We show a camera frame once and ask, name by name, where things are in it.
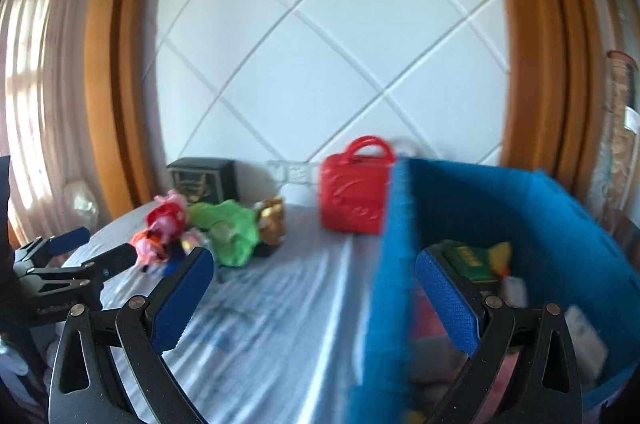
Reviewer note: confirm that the red plastic carry case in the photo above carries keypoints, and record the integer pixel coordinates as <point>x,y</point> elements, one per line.
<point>355,199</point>

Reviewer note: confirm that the orange pink plush toy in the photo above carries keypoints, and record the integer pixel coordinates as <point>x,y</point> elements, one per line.
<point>147,249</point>

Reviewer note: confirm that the blue plastic crate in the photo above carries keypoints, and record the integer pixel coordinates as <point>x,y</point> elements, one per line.
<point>395,304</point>

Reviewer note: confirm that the clear plastic bag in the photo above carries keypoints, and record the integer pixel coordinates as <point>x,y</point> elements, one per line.
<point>82,204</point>

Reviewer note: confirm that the yellow toy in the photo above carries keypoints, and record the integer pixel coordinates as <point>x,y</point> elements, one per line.
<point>501,254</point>

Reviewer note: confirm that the white wall socket strip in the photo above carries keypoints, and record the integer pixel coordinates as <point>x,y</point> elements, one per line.
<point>295,172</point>

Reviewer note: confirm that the pink pig plush toy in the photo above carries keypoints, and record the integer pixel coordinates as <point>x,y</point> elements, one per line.
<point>167,216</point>

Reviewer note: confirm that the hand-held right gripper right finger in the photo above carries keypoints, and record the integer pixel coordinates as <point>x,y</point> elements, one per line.
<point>446,299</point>

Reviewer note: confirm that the light curtain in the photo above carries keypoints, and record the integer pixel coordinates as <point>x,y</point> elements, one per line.
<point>35,78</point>

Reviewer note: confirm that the green plush toy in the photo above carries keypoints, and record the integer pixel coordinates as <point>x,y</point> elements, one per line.
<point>232,231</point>

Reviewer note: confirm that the dark square box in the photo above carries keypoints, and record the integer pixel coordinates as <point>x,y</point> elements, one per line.
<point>202,181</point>

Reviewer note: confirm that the wooden wall frame post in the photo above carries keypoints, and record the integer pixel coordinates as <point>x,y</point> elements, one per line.
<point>120,78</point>
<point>545,53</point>

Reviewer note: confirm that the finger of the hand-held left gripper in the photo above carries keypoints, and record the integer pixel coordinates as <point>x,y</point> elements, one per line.
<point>117,260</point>
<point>70,240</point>

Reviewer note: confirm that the brown teddy bear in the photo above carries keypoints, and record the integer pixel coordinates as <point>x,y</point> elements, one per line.
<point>270,224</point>

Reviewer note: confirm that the long green cardboard box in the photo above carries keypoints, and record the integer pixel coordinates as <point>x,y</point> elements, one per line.
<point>467,261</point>

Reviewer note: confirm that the striped cloth covered desktop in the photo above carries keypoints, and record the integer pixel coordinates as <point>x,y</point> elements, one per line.
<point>280,329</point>

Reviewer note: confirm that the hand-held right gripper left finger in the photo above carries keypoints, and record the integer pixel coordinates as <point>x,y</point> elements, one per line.
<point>182,299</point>

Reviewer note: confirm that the plastic wrapped furniture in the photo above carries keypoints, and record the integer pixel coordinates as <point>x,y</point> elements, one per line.
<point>620,128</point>

